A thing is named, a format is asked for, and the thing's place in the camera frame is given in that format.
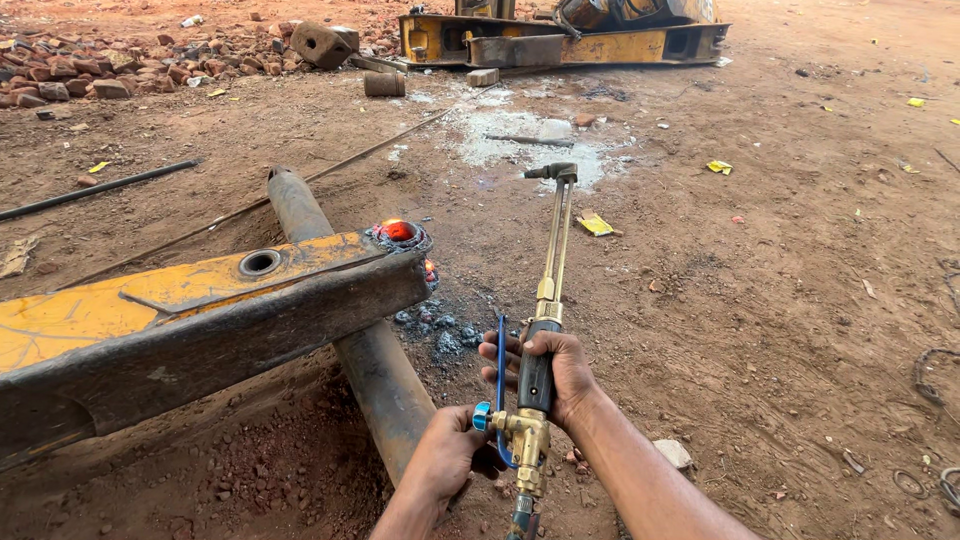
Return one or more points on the person's right hand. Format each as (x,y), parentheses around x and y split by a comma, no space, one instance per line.
(571,375)

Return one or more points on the person's left hand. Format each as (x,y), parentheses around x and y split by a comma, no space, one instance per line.
(442,457)

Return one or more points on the brass gas cutting torch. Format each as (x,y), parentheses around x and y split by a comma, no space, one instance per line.
(556,255)

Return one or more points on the rusty thick steel pipe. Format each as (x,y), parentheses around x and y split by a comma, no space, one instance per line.
(382,390)

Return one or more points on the heap of black slag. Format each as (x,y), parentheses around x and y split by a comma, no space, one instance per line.
(442,334)

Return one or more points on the white stone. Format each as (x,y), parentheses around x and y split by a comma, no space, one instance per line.
(673,453)

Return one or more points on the yellow crumpled wrapper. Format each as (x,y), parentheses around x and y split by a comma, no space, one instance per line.
(719,166)
(596,223)

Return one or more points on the dark flat metal bar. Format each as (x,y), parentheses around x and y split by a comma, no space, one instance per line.
(529,139)

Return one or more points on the yellow steel machine beam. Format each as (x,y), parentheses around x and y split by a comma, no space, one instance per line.
(187,322)

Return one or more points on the long thin steel rod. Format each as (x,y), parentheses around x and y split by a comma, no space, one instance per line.
(352,159)

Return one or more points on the small grey stone block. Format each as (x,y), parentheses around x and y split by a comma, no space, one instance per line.
(482,77)

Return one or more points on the rusty short metal cylinder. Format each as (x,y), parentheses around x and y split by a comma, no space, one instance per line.
(384,84)

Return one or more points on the grey flat steel bar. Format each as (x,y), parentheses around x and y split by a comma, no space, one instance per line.
(379,64)

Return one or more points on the large stone block with hole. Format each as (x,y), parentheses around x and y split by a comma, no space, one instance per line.
(321,43)

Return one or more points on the black metal rod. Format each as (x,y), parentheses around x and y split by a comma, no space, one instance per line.
(97,189)

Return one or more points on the brown cardboard scrap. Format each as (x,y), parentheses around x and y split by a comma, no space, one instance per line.
(16,256)

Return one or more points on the white plastic bottle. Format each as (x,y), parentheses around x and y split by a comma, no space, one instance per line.
(191,21)

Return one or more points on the pile of red bricks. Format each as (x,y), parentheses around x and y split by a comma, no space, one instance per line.
(90,71)

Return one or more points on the yellow machine frame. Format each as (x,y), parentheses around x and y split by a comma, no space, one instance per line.
(562,45)

